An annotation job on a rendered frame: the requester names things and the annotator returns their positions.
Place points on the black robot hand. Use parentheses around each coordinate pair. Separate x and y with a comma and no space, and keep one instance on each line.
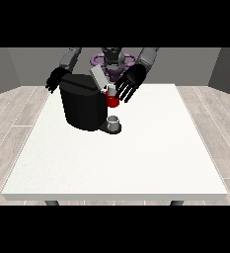
(55,79)
(133,78)

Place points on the grey coffee pod pale top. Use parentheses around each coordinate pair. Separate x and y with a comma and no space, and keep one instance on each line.
(111,89)

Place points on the red pod holder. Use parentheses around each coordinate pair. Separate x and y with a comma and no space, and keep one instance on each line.
(112,101)

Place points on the pale grey machine lid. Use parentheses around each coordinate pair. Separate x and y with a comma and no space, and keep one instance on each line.
(99,77)

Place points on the black coffee machine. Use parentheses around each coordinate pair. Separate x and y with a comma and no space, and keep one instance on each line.
(82,102)

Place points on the grey robot trunk purple rings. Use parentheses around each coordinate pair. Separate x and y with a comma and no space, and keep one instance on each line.
(113,62)

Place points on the small grey cup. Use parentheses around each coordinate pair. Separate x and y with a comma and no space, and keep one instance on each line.
(113,123)

